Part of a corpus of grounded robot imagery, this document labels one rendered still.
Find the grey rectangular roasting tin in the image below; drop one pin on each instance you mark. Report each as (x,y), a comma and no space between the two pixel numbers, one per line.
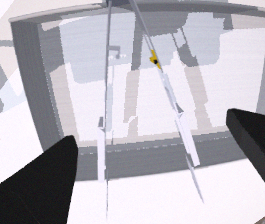
(213,58)

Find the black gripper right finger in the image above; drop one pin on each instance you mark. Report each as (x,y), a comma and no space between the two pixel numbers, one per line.
(248,130)

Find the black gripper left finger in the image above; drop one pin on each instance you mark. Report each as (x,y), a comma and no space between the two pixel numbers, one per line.
(40,193)

